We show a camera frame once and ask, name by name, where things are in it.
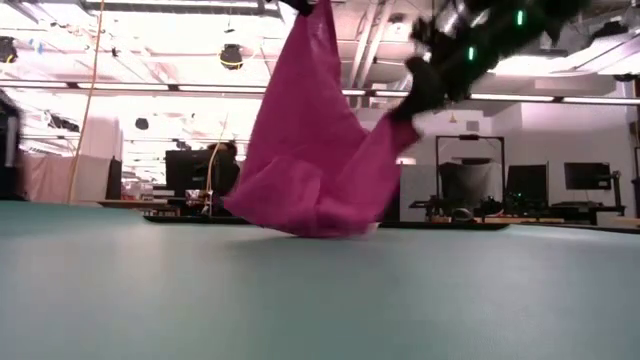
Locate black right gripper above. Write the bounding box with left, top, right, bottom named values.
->
left=388, top=55, right=449, bottom=124

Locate pink cloth towel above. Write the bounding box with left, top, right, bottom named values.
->
left=223, top=0, right=422, bottom=239

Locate grey office chair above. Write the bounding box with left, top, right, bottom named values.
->
left=439, top=159, right=501, bottom=207

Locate black computer monitor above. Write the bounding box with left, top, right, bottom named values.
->
left=563, top=161, right=613, bottom=192
left=505, top=163, right=550, bottom=204
left=164, top=149, right=212, bottom=199

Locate person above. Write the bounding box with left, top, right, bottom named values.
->
left=206, top=141, right=241, bottom=202

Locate green table mat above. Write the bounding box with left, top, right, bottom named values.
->
left=0, top=199, right=640, bottom=360

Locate black metal stand frame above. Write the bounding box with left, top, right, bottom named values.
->
left=434, top=133, right=507, bottom=204

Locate black hanging ceiling camera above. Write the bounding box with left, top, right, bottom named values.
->
left=218, top=43, right=245, bottom=72

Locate thin tan cable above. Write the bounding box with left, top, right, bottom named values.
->
left=206, top=113, right=230, bottom=216

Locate yellow extension cable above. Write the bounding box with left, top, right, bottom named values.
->
left=66, top=0, right=107, bottom=204

